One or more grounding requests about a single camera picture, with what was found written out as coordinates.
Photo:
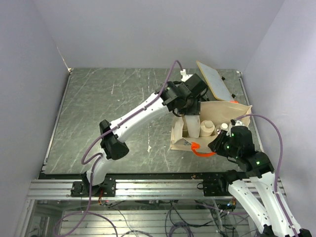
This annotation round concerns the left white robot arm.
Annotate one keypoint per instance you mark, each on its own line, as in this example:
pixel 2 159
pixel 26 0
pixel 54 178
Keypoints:
pixel 114 134

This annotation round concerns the white board wooden edge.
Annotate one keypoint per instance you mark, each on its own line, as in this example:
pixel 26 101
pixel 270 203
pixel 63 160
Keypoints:
pixel 215 83

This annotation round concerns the beige canvas tote bag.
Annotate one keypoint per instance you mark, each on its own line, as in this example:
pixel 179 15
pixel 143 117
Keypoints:
pixel 216 111

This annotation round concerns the aluminium rail frame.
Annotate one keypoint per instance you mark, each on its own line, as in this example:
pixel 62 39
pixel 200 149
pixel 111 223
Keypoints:
pixel 151 171

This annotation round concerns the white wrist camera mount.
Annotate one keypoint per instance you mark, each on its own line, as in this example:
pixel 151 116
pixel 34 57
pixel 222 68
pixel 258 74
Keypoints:
pixel 236 123
pixel 184 75

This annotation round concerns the white bottle grey cap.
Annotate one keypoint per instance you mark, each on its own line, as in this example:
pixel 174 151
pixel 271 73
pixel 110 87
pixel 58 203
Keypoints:
pixel 193 125

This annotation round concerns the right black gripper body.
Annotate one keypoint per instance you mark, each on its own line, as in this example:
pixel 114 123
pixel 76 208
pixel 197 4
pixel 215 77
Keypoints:
pixel 235 150

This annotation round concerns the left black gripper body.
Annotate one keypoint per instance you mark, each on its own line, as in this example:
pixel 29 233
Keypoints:
pixel 193 107

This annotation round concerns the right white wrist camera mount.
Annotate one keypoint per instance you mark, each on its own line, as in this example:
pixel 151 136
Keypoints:
pixel 236 123

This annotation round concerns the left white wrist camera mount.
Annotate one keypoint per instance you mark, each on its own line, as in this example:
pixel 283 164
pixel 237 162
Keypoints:
pixel 184 75

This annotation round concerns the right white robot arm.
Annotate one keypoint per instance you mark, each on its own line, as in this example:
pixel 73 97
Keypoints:
pixel 255 187

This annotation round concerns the small white cap bottle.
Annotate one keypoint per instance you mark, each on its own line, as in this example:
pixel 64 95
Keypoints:
pixel 222 126

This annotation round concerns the beige round lid bottle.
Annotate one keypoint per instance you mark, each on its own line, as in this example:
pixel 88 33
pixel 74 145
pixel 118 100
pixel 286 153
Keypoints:
pixel 206 128

